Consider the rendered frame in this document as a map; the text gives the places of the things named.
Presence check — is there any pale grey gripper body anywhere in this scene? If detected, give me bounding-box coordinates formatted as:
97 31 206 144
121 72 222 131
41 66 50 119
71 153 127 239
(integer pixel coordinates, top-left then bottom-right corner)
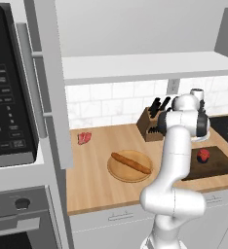
191 134 211 143

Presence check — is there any dark cutting board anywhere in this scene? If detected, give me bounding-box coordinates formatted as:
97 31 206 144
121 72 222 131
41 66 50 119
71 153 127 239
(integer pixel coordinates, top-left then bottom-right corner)
180 144 228 182

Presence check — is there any grey tall cabinet panel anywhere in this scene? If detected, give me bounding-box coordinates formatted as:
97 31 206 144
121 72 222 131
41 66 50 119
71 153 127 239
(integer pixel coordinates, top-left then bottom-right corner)
23 0 75 170

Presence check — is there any white cylindrical canister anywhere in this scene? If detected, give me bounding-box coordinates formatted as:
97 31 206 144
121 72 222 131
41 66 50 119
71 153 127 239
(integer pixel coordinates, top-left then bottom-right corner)
189 88 206 102

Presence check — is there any wooden knife block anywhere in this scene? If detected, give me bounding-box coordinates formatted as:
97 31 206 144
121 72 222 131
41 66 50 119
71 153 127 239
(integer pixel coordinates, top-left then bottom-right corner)
135 95 172 143

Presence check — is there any white drawer front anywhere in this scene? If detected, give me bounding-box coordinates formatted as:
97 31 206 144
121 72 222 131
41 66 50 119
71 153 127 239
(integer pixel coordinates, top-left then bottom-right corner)
68 201 157 234
197 187 228 210

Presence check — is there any brown baguette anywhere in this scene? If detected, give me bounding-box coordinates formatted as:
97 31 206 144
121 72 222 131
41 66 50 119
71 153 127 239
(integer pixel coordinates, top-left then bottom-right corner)
110 152 152 175

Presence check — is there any round wooden plate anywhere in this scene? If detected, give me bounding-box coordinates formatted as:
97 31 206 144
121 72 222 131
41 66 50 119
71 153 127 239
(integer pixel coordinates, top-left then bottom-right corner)
106 149 155 184

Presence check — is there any white cupboard door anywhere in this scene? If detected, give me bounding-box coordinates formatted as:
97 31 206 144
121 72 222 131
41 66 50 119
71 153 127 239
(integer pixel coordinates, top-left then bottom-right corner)
70 217 157 249
179 204 228 249

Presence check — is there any red raw meat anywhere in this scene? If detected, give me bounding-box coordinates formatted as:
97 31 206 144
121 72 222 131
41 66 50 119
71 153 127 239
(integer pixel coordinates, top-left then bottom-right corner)
76 130 94 146

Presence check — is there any black oven knob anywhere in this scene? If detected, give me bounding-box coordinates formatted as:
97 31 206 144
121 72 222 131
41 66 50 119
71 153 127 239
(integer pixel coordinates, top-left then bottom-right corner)
15 196 31 211

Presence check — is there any black microwave oven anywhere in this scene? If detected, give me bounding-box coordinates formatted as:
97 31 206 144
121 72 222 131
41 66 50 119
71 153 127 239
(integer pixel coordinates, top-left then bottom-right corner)
0 3 40 169

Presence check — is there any grey built-in oven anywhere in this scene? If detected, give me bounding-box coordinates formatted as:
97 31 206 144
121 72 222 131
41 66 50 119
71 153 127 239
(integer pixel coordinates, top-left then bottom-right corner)
0 185 63 249

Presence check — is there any white wall outlet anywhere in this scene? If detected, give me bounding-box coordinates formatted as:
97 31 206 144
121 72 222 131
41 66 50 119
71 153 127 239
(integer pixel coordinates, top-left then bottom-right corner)
167 78 180 96

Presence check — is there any grey drawer handle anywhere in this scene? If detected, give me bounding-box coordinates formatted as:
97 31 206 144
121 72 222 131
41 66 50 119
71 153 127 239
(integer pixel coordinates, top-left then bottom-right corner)
205 195 224 204
107 211 135 223

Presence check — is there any grey microwave handle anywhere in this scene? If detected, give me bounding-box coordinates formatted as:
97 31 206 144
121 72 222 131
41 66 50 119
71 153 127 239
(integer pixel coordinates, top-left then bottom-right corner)
16 21 54 139

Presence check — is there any grey oven handle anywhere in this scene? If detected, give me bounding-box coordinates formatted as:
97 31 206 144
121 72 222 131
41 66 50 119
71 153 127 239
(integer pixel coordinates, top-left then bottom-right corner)
0 216 41 239

